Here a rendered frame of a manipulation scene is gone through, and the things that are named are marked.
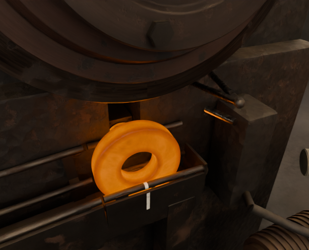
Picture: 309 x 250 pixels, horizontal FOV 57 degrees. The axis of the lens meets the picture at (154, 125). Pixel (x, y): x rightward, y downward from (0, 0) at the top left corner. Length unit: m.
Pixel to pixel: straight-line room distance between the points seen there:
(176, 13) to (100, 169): 0.29
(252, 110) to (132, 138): 0.24
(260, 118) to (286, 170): 1.23
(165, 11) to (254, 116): 0.33
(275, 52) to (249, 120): 0.19
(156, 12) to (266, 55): 0.42
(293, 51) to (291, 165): 1.18
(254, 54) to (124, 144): 0.34
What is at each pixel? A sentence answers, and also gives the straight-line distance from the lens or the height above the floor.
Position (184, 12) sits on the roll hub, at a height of 1.01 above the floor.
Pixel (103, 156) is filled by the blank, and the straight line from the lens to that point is 0.46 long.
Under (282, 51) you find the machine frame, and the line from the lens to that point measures 0.69.
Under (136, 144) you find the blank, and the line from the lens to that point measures 0.46.
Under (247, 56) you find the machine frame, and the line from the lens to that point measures 0.62.
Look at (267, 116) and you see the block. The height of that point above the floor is 0.80.
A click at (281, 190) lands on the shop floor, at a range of 1.64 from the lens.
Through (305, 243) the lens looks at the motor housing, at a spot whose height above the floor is 0.53.
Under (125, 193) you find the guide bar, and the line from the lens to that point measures 0.49.
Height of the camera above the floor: 1.07
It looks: 33 degrees down
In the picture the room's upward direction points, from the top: 1 degrees clockwise
